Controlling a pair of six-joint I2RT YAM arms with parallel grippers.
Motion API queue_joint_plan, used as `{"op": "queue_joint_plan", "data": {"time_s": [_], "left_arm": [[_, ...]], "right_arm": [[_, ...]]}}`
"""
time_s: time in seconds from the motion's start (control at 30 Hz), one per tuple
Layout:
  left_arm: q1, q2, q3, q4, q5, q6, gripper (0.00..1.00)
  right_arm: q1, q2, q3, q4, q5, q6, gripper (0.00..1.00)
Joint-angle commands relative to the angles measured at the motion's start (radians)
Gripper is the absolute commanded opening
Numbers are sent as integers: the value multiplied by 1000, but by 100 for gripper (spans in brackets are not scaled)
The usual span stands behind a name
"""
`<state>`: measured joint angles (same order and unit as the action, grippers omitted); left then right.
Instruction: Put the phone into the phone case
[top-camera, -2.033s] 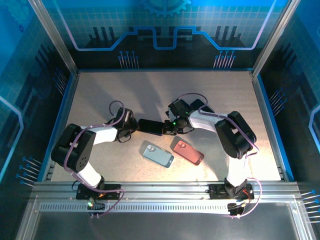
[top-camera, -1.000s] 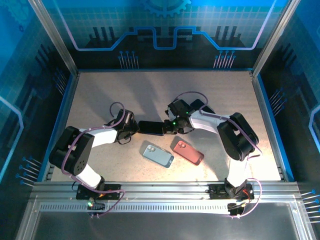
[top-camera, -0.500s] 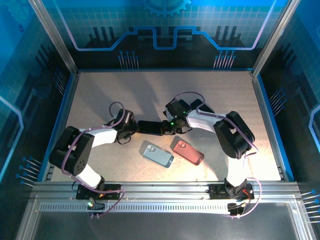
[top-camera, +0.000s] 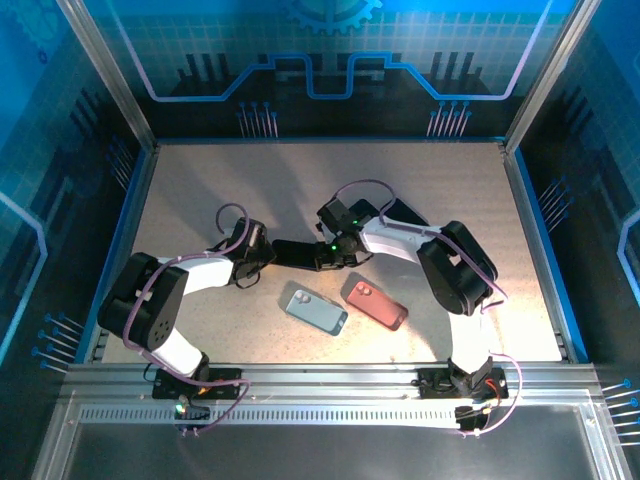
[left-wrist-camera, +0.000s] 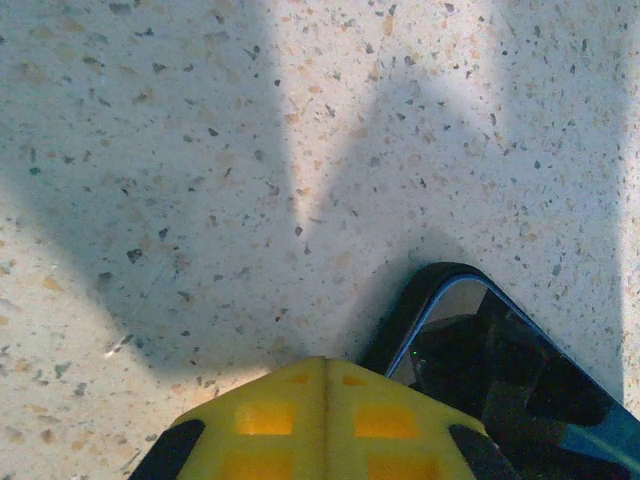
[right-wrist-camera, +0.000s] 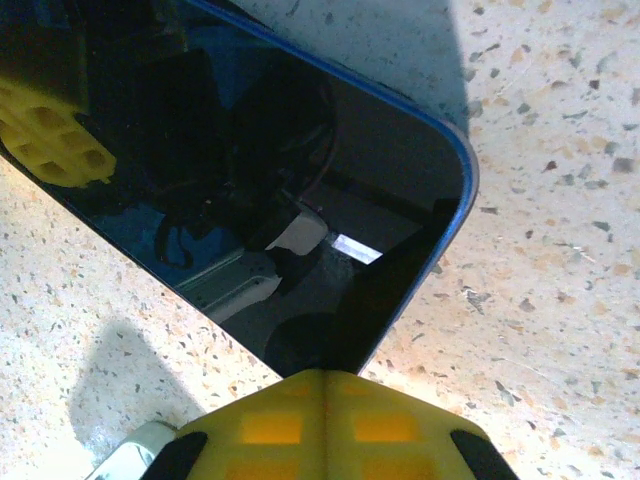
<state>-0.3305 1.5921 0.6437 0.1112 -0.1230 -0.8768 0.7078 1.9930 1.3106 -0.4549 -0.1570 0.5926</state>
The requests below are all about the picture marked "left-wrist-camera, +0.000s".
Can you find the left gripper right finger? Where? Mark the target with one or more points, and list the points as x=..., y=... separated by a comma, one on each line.
x=395, y=440

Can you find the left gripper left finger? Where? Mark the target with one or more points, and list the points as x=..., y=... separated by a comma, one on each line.
x=260, y=440

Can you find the black phone case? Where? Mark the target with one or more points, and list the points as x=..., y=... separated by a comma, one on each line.
x=400, y=315

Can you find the black smartphone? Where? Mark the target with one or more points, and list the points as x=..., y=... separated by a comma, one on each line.
x=500, y=370

